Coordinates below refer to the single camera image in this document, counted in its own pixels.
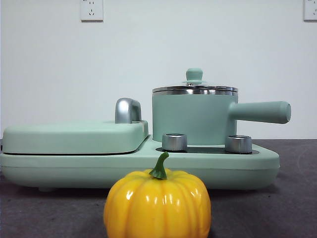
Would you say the glass lid with mint knob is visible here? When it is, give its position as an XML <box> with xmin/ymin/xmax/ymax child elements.
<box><xmin>152</xmin><ymin>68</ymin><xmax>239</xmax><ymax>92</ymax></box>

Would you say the mint green breakfast machine base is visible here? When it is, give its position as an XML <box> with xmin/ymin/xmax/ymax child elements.
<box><xmin>0</xmin><ymin>135</ymin><xmax>280</xmax><ymax>193</ymax></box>

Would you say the mint green cover, silver handle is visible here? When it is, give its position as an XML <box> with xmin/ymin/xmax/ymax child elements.
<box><xmin>2</xmin><ymin>98</ymin><xmax>149</xmax><ymax>156</ymax></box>

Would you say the yellow toy pumpkin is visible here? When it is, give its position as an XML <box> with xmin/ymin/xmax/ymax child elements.
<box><xmin>103</xmin><ymin>151</ymin><xmax>212</xmax><ymax>238</ymax></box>

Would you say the mint green pot with handle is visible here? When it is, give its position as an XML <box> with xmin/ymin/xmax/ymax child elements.
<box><xmin>152</xmin><ymin>88</ymin><xmax>292</xmax><ymax>147</ymax></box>

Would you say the white wall socket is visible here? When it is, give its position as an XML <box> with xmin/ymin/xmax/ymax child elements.
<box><xmin>80</xmin><ymin>0</ymin><xmax>104</xmax><ymax>23</ymax></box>
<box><xmin>303</xmin><ymin>0</ymin><xmax>317</xmax><ymax>22</ymax></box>

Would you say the silver control knob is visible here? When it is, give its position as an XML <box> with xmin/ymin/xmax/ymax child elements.
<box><xmin>224</xmin><ymin>135</ymin><xmax>253</xmax><ymax>153</ymax></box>
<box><xmin>161</xmin><ymin>133</ymin><xmax>188</xmax><ymax>152</ymax></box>

